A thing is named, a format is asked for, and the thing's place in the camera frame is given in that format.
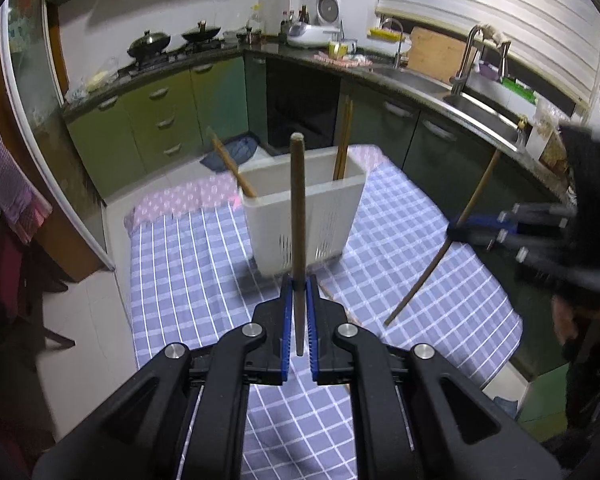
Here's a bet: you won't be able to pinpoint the steel kitchen faucet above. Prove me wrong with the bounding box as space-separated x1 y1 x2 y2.
450 23 512 96

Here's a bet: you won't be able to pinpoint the purple checkered apron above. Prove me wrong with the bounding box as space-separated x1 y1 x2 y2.
0 135 53 245

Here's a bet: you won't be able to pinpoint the white striped window blind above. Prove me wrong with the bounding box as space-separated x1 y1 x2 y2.
376 0 600 110

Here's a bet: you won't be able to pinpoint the glass sliding door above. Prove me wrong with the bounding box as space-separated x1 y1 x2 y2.
0 0 112 282

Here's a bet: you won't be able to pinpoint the black wok right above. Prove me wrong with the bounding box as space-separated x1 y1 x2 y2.
182 21 221 44

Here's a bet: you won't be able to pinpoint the yellow sponge rack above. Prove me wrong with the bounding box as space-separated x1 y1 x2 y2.
367 27 404 44

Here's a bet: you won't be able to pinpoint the black wok left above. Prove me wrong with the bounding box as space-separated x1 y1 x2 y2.
126 30 171 61

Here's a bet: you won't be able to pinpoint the blue floor cloth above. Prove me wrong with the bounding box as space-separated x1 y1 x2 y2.
200 136 259 174

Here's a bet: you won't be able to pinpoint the clear food container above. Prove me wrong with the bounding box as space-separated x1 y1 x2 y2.
526 100 565 168

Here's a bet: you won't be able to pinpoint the wooden chopstick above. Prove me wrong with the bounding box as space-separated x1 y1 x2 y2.
290 132 306 356
331 96 351 181
318 282 358 324
383 146 504 328
337 98 356 181
206 127 258 198

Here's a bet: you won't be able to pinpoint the black wok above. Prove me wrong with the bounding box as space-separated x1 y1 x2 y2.
126 30 171 61
182 21 221 44

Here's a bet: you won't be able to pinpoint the plastic bag on counter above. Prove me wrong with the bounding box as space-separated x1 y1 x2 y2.
65 58 119 103

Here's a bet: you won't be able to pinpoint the white plastic utensil holder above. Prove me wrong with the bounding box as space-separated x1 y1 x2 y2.
237 146 368 278

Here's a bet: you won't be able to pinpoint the yellow mug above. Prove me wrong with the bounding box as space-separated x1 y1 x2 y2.
328 41 349 60

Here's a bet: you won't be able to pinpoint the steel double sink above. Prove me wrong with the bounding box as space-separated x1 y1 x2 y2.
370 66 524 153

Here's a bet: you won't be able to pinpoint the white rice cooker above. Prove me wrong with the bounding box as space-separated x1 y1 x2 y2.
287 0 343 49

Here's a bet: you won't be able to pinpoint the wooden cutting board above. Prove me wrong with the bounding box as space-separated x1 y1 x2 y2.
407 26 466 84

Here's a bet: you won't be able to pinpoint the green lower cabinets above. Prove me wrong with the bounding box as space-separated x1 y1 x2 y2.
65 56 250 200

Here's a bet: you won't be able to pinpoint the person right hand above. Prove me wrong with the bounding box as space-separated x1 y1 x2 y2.
552 296 578 347

